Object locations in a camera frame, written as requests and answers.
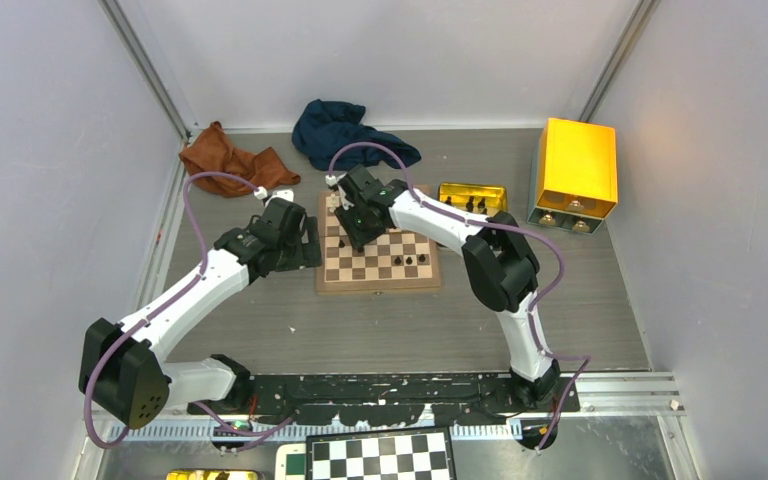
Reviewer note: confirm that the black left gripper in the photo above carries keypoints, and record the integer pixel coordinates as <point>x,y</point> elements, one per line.
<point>307,254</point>

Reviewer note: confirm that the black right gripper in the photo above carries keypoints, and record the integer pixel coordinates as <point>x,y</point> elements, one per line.
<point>357,239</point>

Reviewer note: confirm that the yellow metal tray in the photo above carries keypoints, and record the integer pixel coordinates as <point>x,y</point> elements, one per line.
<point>474,198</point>

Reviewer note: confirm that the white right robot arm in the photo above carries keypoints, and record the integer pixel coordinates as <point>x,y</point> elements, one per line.
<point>501,266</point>

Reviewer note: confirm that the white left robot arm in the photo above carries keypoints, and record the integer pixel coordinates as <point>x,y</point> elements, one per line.
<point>124,367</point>

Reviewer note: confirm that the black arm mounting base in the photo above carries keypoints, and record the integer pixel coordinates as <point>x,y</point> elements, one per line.
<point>394,399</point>

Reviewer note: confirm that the wooden chess board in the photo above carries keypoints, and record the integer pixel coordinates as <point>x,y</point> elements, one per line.
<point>372,270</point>

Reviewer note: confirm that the black white checker calibration board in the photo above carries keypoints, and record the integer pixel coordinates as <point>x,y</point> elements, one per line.
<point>417,453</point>

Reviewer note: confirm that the dark blue cloth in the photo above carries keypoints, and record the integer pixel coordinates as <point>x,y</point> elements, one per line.
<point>325,127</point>

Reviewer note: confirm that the orange cloth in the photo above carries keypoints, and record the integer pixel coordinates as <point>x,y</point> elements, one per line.
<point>213,151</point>

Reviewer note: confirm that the yellow drawer box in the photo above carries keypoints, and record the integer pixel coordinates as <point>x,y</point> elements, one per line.
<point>574,176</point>

